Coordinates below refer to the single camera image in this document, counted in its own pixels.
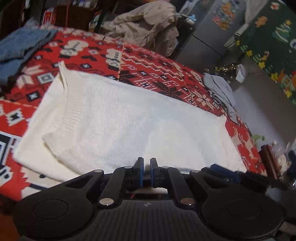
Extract white knit sweater vest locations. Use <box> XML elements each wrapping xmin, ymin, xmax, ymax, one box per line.
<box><xmin>13</xmin><ymin>62</ymin><xmax>245</xmax><ymax>181</ymax></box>

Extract grey garment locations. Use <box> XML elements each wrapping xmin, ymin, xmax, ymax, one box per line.
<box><xmin>203</xmin><ymin>73</ymin><xmax>238</xmax><ymax>123</ymax></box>

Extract small christmas tree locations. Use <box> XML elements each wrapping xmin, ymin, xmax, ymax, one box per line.
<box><xmin>204</xmin><ymin>63</ymin><xmax>238</xmax><ymax>81</ymax></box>

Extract red patterned table cloth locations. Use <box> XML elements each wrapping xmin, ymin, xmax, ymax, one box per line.
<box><xmin>1</xmin><ymin>28</ymin><xmax>265</xmax><ymax>201</ymax></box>

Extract beige jacket on chair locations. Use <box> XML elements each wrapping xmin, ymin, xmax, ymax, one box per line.
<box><xmin>102</xmin><ymin>1</ymin><xmax>179</xmax><ymax>57</ymax></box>

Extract grey refrigerator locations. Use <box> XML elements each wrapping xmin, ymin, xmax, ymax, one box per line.
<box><xmin>171</xmin><ymin>1</ymin><xmax>246</xmax><ymax>72</ymax></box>

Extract cluttered dark shelf desk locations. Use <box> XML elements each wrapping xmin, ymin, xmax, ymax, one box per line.
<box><xmin>14</xmin><ymin>0</ymin><xmax>193</xmax><ymax>33</ymax></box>

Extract blue denim jeans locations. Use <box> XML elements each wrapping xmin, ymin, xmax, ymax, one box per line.
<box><xmin>1</xmin><ymin>27</ymin><xmax>57</xmax><ymax>85</ymax></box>

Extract red box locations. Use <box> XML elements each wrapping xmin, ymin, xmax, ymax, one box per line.
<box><xmin>42</xmin><ymin>8</ymin><xmax>56</xmax><ymax>25</ymax></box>

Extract green christmas wall cloth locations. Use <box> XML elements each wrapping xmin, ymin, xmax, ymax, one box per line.
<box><xmin>235</xmin><ymin>1</ymin><xmax>295</xmax><ymax>104</ymax></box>

